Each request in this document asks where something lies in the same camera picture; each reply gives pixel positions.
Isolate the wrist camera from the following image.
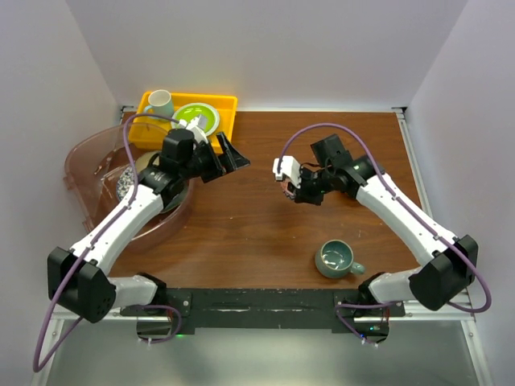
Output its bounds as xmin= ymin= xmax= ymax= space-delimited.
xmin=272 ymin=156 xmax=301 ymax=188
xmin=175 ymin=114 xmax=208 ymax=143

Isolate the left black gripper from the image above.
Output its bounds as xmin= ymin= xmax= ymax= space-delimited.
xmin=180 ymin=132 xmax=249 ymax=183

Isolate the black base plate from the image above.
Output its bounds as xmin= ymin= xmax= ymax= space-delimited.
xmin=120 ymin=287 xmax=403 ymax=335

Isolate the clear pink plastic bin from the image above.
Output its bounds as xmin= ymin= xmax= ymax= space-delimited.
xmin=64 ymin=125 xmax=197 ymax=253

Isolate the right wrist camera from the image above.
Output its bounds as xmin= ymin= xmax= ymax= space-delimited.
xmin=272 ymin=156 xmax=301 ymax=188

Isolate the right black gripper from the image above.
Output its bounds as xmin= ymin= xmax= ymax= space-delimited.
xmin=288 ymin=166 xmax=335 ymax=207

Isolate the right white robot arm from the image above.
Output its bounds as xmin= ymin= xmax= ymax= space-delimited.
xmin=273 ymin=134 xmax=479 ymax=316

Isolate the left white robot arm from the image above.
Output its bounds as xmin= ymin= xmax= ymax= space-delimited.
xmin=47 ymin=129 xmax=250 ymax=323

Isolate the lime green plate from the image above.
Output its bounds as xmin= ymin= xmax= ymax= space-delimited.
xmin=172 ymin=102 xmax=220 ymax=137

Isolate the cream patterned bowl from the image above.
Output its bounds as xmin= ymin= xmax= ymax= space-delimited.
xmin=135 ymin=150 xmax=159 ymax=174

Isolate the yellow plastic tray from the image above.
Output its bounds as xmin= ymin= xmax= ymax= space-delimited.
xmin=128 ymin=92 xmax=238 ymax=154

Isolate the red patterned bowl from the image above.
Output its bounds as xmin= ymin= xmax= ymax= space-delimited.
xmin=280 ymin=179 xmax=296 ymax=200

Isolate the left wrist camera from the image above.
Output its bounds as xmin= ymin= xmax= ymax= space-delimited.
xmin=175 ymin=114 xmax=208 ymax=143

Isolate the pale green white mug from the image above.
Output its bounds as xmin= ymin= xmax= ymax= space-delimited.
xmin=143 ymin=89 xmax=175 ymax=123

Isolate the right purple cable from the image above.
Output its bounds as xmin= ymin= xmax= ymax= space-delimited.
xmin=279 ymin=122 xmax=492 ymax=349

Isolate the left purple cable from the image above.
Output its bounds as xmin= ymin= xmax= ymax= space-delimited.
xmin=31 ymin=113 xmax=184 ymax=373

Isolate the teal ceramic mug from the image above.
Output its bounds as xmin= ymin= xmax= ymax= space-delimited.
xmin=315 ymin=240 xmax=365 ymax=279

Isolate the dark floral plate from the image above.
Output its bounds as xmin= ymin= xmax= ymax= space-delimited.
xmin=115 ymin=166 xmax=134 ymax=201

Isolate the purple cable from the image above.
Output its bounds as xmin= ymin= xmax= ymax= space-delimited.
xmin=279 ymin=122 xmax=492 ymax=349
xmin=31 ymin=113 xmax=184 ymax=373

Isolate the green rim lettered plate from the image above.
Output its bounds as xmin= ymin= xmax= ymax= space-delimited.
xmin=159 ymin=183 xmax=189 ymax=215

